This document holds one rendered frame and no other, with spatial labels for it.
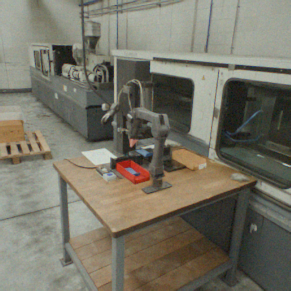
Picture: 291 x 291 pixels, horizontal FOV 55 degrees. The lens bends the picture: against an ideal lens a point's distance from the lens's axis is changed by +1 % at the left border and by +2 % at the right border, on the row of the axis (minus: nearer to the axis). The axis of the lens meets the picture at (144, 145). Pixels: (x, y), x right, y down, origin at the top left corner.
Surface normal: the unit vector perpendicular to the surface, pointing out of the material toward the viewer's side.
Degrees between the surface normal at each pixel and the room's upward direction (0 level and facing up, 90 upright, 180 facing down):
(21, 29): 90
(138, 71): 90
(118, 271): 90
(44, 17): 90
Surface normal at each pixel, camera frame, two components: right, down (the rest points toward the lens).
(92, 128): 0.51, 0.31
